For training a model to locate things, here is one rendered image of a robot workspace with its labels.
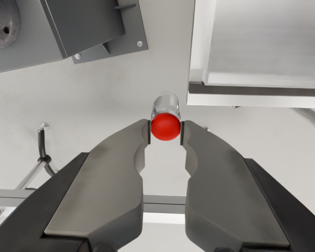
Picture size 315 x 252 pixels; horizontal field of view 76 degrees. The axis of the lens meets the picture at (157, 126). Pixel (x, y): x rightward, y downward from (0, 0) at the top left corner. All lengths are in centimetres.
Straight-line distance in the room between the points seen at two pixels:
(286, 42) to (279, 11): 5
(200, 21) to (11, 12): 36
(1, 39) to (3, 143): 147
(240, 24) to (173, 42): 89
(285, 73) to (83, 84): 119
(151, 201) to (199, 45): 94
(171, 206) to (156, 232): 111
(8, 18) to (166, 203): 100
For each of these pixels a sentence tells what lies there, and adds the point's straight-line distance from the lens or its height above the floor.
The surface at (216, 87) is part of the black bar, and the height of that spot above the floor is 90.
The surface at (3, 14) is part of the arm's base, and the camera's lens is 52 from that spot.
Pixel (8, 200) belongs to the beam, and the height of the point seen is 51.
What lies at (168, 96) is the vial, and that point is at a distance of 16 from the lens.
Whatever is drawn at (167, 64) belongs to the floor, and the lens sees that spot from 127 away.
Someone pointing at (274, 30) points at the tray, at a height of 88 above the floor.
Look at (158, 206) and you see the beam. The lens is 115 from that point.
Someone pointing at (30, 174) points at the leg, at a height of 29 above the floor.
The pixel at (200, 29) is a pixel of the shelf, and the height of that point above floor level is 88.
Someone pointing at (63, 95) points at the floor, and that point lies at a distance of 149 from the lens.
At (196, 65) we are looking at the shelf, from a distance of 38.
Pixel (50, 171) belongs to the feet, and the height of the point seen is 11.
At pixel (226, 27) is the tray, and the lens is 38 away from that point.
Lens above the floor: 125
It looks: 61 degrees down
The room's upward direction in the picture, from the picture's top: 175 degrees counter-clockwise
